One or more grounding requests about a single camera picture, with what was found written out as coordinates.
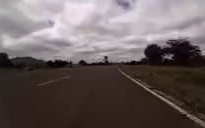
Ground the lone thin tree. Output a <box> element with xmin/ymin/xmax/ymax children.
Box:
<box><xmin>102</xmin><ymin>55</ymin><xmax>110</xmax><ymax>65</ymax></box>

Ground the dark grey asphalt road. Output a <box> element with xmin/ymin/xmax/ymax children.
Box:
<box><xmin>0</xmin><ymin>64</ymin><xmax>204</xmax><ymax>128</ymax></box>

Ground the row of distant trees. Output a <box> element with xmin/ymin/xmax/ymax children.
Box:
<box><xmin>45</xmin><ymin>59</ymin><xmax>88</xmax><ymax>68</ymax></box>

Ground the white dashed centre line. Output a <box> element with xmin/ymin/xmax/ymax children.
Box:
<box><xmin>37</xmin><ymin>75</ymin><xmax>72</xmax><ymax>88</ymax></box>

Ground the group of dark trees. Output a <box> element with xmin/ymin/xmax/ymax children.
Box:
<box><xmin>143</xmin><ymin>37</ymin><xmax>205</xmax><ymax>66</ymax></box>

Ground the dark hill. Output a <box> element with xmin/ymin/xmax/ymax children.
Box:
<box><xmin>9</xmin><ymin>56</ymin><xmax>47</xmax><ymax>68</ymax></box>

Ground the grass verge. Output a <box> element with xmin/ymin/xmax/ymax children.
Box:
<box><xmin>119</xmin><ymin>63</ymin><xmax>205</xmax><ymax>125</ymax></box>

